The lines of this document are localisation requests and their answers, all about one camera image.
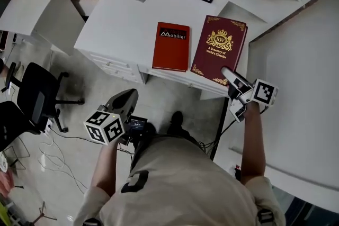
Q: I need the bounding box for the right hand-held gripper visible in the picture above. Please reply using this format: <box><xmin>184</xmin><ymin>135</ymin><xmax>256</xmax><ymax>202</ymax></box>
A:
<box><xmin>221</xmin><ymin>66</ymin><xmax>279</xmax><ymax>124</ymax></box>

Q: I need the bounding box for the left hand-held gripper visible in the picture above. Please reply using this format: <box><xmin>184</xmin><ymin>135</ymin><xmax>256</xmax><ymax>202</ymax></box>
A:
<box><xmin>83</xmin><ymin>88</ymin><xmax>149</xmax><ymax>146</ymax></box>

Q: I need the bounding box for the maroon gold-trimmed book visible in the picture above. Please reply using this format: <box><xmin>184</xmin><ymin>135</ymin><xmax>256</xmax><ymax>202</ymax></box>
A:
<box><xmin>190</xmin><ymin>15</ymin><xmax>248</xmax><ymax>87</ymax></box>

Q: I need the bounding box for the red hardcover book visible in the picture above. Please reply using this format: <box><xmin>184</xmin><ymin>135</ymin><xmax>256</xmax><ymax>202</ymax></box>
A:
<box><xmin>151</xmin><ymin>21</ymin><xmax>191</xmax><ymax>73</ymax></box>

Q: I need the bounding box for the person's left forearm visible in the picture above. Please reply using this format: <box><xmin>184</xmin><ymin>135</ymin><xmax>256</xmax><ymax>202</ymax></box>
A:
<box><xmin>90</xmin><ymin>137</ymin><xmax>128</xmax><ymax>195</ymax></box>

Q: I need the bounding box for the person's right forearm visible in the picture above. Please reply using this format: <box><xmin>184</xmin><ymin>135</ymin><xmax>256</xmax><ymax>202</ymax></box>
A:
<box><xmin>239</xmin><ymin>102</ymin><xmax>267</xmax><ymax>185</ymax></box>

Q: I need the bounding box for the black table leg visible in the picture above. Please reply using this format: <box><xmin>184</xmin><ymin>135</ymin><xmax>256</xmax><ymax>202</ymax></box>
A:
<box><xmin>209</xmin><ymin>97</ymin><xmax>230</xmax><ymax>161</ymax></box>

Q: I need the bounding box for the person's black shoe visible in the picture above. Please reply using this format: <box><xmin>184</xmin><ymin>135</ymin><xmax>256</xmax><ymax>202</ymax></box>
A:
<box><xmin>166</xmin><ymin>111</ymin><xmax>186</xmax><ymax>136</ymax></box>

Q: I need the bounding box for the black office chair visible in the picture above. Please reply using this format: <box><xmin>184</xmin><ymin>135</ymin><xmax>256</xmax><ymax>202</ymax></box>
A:
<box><xmin>0</xmin><ymin>100</ymin><xmax>42</xmax><ymax>152</ymax></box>
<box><xmin>5</xmin><ymin>62</ymin><xmax>85</xmax><ymax>133</ymax></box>

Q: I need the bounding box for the large white table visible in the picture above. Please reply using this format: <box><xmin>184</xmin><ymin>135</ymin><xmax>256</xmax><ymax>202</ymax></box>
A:
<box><xmin>213</xmin><ymin>0</ymin><xmax>339</xmax><ymax>214</ymax></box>

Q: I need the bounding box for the person's beige shirt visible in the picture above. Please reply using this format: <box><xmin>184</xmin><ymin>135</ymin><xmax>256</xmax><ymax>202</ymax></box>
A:
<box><xmin>74</xmin><ymin>134</ymin><xmax>287</xmax><ymax>226</ymax></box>

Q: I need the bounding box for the white desk with drawers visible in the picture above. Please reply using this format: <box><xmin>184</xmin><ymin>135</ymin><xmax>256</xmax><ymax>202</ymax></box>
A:
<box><xmin>74</xmin><ymin>0</ymin><xmax>249</xmax><ymax>100</ymax></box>

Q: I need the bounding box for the white floor cable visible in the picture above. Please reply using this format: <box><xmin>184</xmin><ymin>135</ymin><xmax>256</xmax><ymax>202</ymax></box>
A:
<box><xmin>37</xmin><ymin>134</ymin><xmax>88</xmax><ymax>192</ymax></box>

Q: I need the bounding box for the black floor cable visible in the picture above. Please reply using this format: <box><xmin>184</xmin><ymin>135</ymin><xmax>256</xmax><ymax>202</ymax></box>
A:
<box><xmin>197</xmin><ymin>107</ymin><xmax>267</xmax><ymax>154</ymax></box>

